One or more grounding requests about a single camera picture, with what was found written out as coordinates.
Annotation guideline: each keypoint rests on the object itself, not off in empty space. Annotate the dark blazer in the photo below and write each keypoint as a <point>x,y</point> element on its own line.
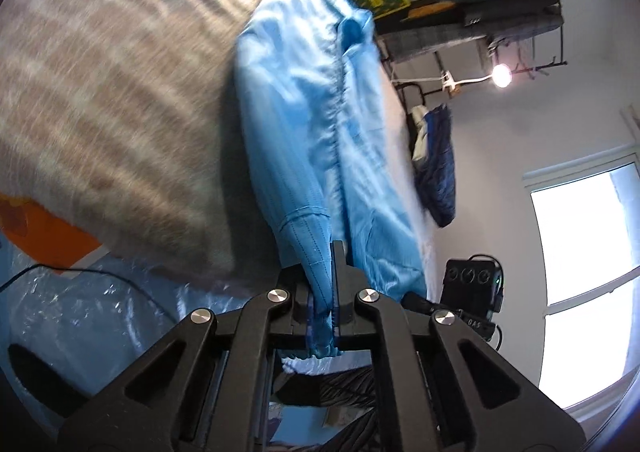
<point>515,4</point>

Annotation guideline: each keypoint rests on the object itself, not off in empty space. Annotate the window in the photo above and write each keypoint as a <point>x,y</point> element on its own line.
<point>585,232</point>

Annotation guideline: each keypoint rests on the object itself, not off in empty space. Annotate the beige folded garment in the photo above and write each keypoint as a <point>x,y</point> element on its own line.
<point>419,142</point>

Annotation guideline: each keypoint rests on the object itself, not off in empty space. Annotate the yellow scarf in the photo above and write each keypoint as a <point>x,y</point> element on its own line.
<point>432,9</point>

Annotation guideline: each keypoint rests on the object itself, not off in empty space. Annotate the orange mattress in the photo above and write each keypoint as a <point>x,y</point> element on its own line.
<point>45,242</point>

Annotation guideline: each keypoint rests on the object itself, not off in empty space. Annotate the beige plaid blanket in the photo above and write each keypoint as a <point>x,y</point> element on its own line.
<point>100,82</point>

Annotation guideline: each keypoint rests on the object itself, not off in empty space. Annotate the black metal clothes rack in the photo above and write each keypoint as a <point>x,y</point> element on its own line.
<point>562,42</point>

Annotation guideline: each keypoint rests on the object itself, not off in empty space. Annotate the white clip lamp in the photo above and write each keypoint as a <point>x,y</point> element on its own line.
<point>501,76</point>

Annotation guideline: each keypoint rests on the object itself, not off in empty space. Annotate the light blue striped jacket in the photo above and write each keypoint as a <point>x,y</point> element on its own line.
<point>300,132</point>

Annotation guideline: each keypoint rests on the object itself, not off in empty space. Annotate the grey plaid coat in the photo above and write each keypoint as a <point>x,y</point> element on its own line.
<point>450,37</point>

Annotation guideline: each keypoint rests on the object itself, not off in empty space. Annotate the grey striped clothing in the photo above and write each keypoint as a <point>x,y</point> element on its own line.
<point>345,387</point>

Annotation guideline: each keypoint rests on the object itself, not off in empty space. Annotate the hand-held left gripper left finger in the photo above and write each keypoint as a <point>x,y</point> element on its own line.
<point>300,312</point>

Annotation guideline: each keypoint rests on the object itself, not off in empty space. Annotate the navy puffer jacket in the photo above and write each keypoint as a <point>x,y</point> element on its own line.
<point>442,167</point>

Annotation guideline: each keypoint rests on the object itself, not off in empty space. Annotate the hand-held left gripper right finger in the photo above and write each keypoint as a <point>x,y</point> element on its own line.
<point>345,302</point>

